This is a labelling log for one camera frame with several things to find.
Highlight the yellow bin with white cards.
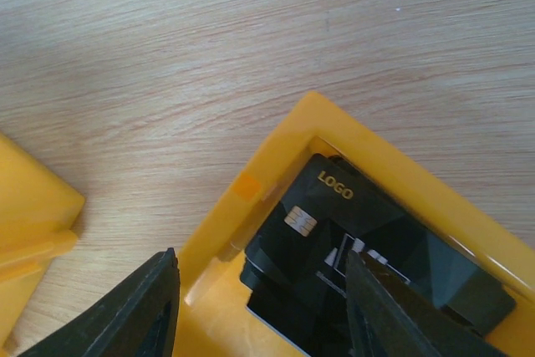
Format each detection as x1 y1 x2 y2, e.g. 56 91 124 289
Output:
1 135 85 345

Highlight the black card stack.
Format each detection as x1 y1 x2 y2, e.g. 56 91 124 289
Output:
240 154 516 356

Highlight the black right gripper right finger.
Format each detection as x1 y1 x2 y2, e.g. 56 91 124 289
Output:
346 251 504 356

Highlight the yellow bin with black cards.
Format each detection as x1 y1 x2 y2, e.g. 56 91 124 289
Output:
173 92 534 356

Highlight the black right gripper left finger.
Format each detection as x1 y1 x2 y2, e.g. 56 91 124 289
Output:
22 247 180 356

